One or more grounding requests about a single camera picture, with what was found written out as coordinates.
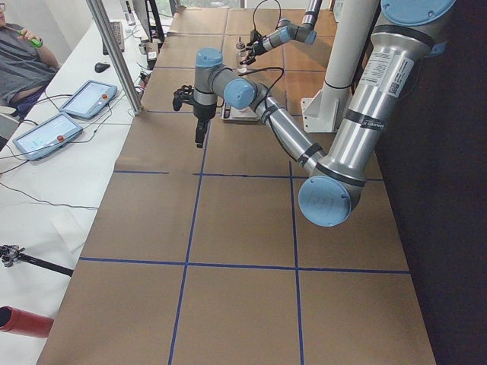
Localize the aluminium frame post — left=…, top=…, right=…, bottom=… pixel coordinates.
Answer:
left=86, top=0, right=142, bottom=116

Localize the seated person grey shirt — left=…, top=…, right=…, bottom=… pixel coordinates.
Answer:
left=1, top=2, right=59, bottom=119

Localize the red cylinder bottle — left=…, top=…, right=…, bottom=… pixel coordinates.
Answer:
left=1, top=306, right=54, bottom=338

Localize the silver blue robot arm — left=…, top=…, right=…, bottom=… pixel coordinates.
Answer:
left=189, top=1, right=454, bottom=227
left=237, top=0, right=322, bottom=66

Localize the blue teach pendant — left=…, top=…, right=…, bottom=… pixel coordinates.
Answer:
left=59, top=80, right=118, bottom=120
left=14, top=112, right=83, bottom=160

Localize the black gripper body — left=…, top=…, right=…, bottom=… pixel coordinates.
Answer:
left=247, top=30, right=266, bottom=57
left=193, top=102, right=214, bottom=121

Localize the black computer mouse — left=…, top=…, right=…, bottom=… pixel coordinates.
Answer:
left=94, top=62, right=110, bottom=73

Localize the white digital kitchen scale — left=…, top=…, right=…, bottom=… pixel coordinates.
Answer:
left=221, top=102, right=259, bottom=124

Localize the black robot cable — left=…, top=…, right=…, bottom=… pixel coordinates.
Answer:
left=216, top=66, right=286, bottom=126

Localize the black tripod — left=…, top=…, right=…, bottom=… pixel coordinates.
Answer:
left=1, top=245, right=74, bottom=277

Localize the black keyboard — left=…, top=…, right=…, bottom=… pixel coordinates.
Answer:
left=110, top=21, right=125, bottom=52

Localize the near blue teach pendant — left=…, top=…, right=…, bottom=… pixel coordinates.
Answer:
left=14, top=112, right=83, bottom=160

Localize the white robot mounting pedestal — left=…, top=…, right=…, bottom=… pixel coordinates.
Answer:
left=301, top=0, right=380, bottom=133

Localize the far blue teach pendant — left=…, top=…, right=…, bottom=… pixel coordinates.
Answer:
left=59, top=80, right=118, bottom=120

